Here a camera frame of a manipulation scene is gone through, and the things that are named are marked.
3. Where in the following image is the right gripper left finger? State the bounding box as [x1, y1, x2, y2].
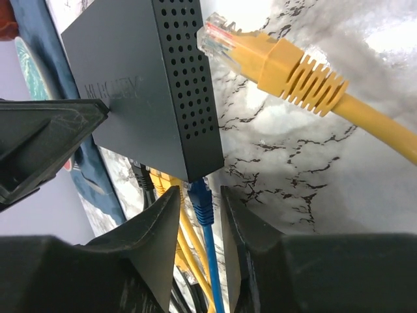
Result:
[1, 186, 180, 312]

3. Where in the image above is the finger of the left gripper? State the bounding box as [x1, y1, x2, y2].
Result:
[1, 99, 109, 211]

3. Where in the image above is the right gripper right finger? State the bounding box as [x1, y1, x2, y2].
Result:
[221, 186, 416, 312]

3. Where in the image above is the blue ethernet cable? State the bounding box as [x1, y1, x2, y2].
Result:
[187, 177, 225, 313]

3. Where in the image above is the black network switch box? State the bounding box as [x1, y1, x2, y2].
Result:
[62, 0, 224, 182]

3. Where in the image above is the teal red patterned plate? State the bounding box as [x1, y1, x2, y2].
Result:
[12, 35, 74, 172]

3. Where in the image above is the red black cup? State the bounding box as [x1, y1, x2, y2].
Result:
[0, 18, 19, 42]

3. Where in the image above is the blue cloth placemat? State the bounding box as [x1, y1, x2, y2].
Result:
[1, 1, 125, 226]

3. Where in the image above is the yellow ethernet cable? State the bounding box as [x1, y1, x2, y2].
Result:
[196, 11, 417, 166]
[148, 169, 218, 313]

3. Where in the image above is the black ethernet cable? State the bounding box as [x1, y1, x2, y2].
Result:
[130, 159, 157, 209]
[171, 267, 209, 313]

